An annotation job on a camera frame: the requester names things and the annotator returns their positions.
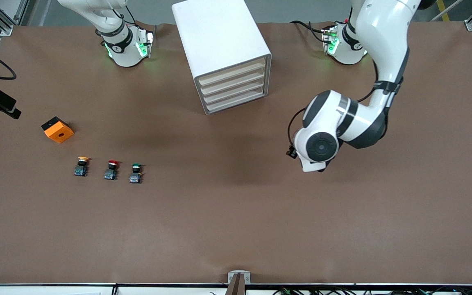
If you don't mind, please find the yellow push button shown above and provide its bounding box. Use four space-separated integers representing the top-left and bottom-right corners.
74 157 90 177

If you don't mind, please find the orange button box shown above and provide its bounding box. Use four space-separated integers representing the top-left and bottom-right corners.
41 117 75 144

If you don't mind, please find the red push button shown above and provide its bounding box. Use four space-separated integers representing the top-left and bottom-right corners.
104 160 120 181

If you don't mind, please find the green push button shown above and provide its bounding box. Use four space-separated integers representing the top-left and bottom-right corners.
129 163 144 184

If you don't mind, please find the brown table cover sheet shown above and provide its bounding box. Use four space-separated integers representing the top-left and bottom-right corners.
0 21 472 285

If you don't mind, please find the black left base cable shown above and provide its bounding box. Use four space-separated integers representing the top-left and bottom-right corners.
290 20 331 43

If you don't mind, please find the black cable bundle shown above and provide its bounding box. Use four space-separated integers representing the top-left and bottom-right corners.
273 287 472 295

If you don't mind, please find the silver camera mount bracket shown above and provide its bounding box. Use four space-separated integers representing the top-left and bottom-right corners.
228 270 251 295

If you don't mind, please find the white table edge rail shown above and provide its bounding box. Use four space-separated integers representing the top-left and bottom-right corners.
0 283 472 295

